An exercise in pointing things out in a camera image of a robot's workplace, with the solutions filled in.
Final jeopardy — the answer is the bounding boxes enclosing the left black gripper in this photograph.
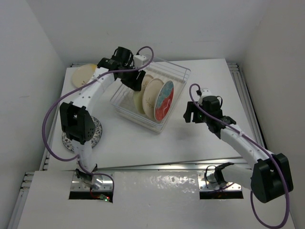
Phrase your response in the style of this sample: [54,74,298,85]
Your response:
[118,63,145,91]

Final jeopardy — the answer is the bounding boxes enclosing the white wire dish rack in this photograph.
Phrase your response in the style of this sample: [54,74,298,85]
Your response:
[111,57,191,133]

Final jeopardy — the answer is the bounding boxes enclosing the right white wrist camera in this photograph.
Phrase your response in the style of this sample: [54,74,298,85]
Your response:
[196,88,212,105]

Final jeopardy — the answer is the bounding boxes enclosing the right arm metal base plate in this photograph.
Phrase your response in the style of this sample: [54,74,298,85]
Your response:
[197,165,242,194]

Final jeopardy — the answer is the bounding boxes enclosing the red and blue plate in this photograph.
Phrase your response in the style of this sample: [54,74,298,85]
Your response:
[154,81,174,122]

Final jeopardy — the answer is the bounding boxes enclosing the cream and pink plate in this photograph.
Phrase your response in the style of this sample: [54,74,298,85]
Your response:
[71,63,96,88]

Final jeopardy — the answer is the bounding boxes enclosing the purple cable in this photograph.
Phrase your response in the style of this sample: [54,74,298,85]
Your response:
[41,46,154,162]
[189,83,290,227]

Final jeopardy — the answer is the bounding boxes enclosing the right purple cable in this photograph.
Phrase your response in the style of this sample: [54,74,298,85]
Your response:
[189,83,290,227]

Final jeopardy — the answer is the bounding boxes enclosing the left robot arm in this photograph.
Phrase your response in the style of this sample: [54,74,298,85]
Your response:
[60,47,150,172]

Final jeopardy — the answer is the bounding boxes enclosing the small circuit board with LEDs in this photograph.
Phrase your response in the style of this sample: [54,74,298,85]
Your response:
[90,188,110,202]

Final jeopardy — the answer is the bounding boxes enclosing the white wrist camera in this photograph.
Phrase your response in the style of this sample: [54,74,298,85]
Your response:
[133,55,148,68]
[196,88,212,105]

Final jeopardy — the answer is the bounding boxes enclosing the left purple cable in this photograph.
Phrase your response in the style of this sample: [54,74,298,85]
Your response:
[41,46,154,162]

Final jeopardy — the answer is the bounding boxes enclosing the cream plate with leaf sprig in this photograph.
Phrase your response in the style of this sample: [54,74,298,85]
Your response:
[142,78,164,119]

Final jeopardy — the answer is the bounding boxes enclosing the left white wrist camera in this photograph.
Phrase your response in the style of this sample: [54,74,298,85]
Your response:
[133,55,148,68]

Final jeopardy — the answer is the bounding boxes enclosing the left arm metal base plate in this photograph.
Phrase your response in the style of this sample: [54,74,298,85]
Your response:
[71,170,113,192]

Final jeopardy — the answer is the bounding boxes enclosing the aluminium frame rail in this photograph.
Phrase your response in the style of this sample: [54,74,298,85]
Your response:
[227,63,268,149]

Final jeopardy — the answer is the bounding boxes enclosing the cream and green plate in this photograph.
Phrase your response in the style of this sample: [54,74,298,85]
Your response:
[132,74,153,114]

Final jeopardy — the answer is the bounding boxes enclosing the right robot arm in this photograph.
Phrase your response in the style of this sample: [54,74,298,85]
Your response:
[183,95,294,203]

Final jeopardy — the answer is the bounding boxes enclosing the blue floral rimmed plate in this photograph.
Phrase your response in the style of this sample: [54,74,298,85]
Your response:
[61,116,102,152]

